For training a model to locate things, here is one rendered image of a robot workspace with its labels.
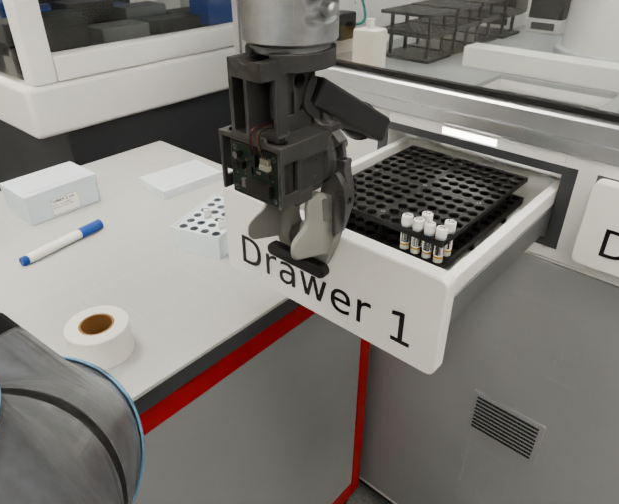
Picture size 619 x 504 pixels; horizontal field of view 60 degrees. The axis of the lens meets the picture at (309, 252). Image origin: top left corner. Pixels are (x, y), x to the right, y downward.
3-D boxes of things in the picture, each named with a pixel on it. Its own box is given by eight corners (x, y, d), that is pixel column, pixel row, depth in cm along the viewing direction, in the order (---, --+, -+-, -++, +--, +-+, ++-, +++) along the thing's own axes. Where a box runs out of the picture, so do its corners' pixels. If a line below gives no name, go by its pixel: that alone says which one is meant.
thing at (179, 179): (164, 200, 96) (163, 191, 95) (140, 185, 101) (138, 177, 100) (222, 179, 103) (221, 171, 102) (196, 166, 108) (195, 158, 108)
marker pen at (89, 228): (26, 268, 77) (23, 259, 76) (19, 265, 78) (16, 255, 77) (104, 228, 87) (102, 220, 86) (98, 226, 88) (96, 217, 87)
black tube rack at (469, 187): (434, 292, 59) (442, 242, 56) (314, 238, 69) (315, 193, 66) (518, 220, 74) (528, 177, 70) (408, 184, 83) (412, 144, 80)
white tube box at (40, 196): (32, 226, 87) (23, 198, 85) (7, 210, 92) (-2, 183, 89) (102, 200, 96) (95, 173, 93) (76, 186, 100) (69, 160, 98)
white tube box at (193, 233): (220, 260, 79) (218, 238, 77) (173, 248, 82) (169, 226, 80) (260, 222, 89) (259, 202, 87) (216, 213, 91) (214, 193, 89)
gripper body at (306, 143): (222, 192, 47) (208, 48, 41) (289, 163, 53) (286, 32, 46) (285, 220, 43) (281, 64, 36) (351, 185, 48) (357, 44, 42)
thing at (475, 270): (428, 348, 52) (436, 298, 49) (248, 254, 67) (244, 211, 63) (573, 206, 78) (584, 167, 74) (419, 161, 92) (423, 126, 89)
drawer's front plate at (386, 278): (432, 377, 51) (448, 283, 45) (229, 265, 67) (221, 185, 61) (441, 367, 52) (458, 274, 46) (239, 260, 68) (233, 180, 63)
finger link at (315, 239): (282, 293, 50) (270, 201, 46) (323, 266, 54) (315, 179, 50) (307, 303, 48) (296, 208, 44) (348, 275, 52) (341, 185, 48)
